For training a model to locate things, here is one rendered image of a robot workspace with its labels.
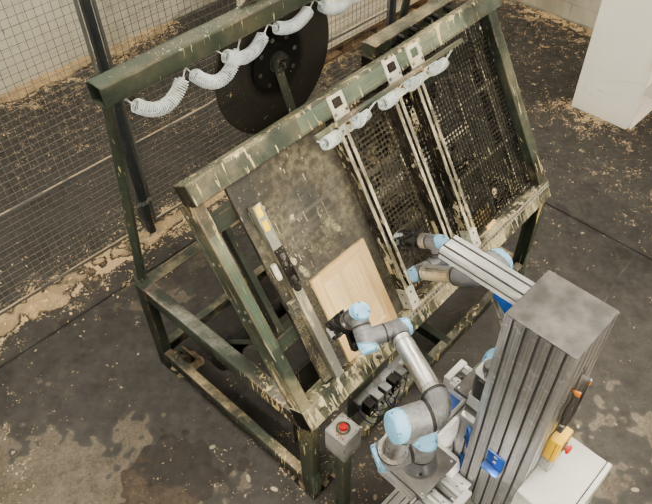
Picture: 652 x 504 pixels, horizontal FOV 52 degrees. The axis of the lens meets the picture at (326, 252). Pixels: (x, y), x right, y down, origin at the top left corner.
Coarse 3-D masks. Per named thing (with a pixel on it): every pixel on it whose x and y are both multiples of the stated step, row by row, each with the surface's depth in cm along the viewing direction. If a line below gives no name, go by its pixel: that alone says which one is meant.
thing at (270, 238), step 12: (252, 204) 287; (252, 216) 287; (264, 216) 288; (264, 240) 292; (276, 240) 292; (288, 288) 302; (300, 300) 303; (312, 312) 308; (312, 324) 308; (312, 336) 313; (324, 336) 313; (324, 348) 314; (324, 360) 319; (336, 360) 319; (336, 372) 320
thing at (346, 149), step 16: (336, 96) 299; (336, 112) 300; (336, 128) 306; (352, 128) 306; (352, 144) 312; (352, 160) 313; (352, 176) 318; (368, 192) 323; (368, 208) 323; (368, 224) 331; (384, 224) 328; (384, 240) 329; (384, 256) 337; (400, 256) 337; (400, 272) 338; (400, 288) 343; (416, 304) 347
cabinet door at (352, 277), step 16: (352, 256) 324; (368, 256) 330; (320, 272) 313; (336, 272) 318; (352, 272) 325; (368, 272) 331; (320, 288) 313; (336, 288) 319; (352, 288) 326; (368, 288) 332; (384, 288) 339; (320, 304) 315; (336, 304) 320; (352, 304) 326; (368, 304) 333; (384, 304) 340; (384, 320) 340; (352, 352) 328
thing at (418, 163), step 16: (384, 64) 316; (416, 80) 313; (400, 96) 324; (400, 112) 330; (400, 128) 334; (400, 144) 341; (416, 144) 339; (416, 160) 340; (416, 176) 346; (432, 192) 350; (432, 208) 352; (448, 224) 358
